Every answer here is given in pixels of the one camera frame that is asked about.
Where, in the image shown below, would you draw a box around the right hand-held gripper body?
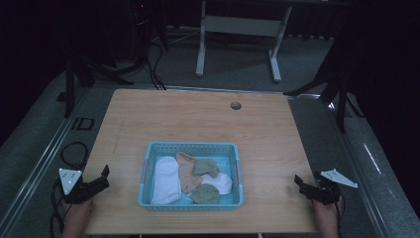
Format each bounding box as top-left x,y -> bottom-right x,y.
306,169 -> 359,206

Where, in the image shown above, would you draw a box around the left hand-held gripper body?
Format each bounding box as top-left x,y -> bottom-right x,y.
57,168 -> 104,205

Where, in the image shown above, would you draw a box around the person's left hand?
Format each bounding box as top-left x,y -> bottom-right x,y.
62,197 -> 94,229

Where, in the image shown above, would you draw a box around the person's right hand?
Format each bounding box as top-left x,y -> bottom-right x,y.
312,197 -> 342,229

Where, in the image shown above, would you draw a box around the long white sock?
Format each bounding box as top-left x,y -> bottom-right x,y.
151,156 -> 183,205

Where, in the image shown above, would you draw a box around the blue plastic basket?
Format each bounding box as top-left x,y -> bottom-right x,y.
137,141 -> 245,212

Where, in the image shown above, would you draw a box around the black metal stand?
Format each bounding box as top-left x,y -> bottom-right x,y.
55,49 -> 135,119
283,62 -> 366,134

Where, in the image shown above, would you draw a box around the short white sock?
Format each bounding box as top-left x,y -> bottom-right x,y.
186,172 -> 234,199

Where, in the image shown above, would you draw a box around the tan sock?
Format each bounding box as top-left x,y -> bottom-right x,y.
174,151 -> 203,194

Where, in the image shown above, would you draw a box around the green sock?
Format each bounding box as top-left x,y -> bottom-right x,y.
190,183 -> 221,205
192,158 -> 221,179

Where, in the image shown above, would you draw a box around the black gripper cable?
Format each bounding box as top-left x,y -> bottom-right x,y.
49,179 -> 68,238
335,194 -> 347,231

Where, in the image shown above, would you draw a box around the metal floor rail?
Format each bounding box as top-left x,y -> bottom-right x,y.
0,86 -> 92,232
325,98 -> 394,238

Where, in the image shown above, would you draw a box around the black looped floor cable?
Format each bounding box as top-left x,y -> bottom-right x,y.
59,141 -> 90,169

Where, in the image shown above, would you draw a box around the black floor cables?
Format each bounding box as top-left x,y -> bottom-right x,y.
144,41 -> 167,91

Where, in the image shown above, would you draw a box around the white desk frame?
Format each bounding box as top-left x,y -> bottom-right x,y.
194,0 -> 293,83

